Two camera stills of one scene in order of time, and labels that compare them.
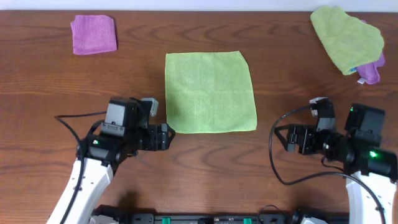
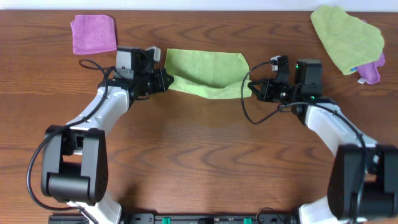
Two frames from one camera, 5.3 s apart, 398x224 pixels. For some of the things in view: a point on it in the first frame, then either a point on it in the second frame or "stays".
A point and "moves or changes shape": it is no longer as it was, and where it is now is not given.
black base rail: x=274 y=215 stays
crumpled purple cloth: x=369 y=73 stays
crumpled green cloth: x=349 y=42 stays
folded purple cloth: x=93 y=33 stays
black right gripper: x=307 y=131 -> x=264 y=94
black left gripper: x=163 y=137 -> x=158 y=81
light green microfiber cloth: x=209 y=92 moves or changes shape
